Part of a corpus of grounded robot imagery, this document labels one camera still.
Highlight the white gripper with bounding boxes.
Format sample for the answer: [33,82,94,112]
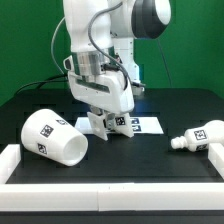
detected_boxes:
[64,56,134,141]

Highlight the white lamp bulb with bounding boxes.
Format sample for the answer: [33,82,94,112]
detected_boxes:
[171,120,224,152]

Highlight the white lamp base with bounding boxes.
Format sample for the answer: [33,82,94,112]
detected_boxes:
[105,113,116,131]

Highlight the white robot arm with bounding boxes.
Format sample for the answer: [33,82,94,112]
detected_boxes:
[63,0,171,139]

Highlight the white lamp shade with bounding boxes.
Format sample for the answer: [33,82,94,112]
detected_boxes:
[21,109,88,166]

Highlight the white marker sheet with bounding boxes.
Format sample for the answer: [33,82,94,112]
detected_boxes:
[75,117,163,134]

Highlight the black table cables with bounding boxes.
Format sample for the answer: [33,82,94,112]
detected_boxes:
[14,73,69,96]

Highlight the white front fence rail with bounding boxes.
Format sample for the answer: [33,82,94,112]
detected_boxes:
[0,183,224,211]

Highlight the white fence rail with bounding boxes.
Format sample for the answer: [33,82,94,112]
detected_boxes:
[0,144,21,184]
[0,183,224,211]
[208,143,224,179]

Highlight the white left fence rail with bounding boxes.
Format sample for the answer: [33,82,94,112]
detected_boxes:
[0,144,21,184]

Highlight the white right fence rail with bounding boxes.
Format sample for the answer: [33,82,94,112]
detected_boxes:
[208,143,224,179]

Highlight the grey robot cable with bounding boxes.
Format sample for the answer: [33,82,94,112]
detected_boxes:
[50,0,134,91]

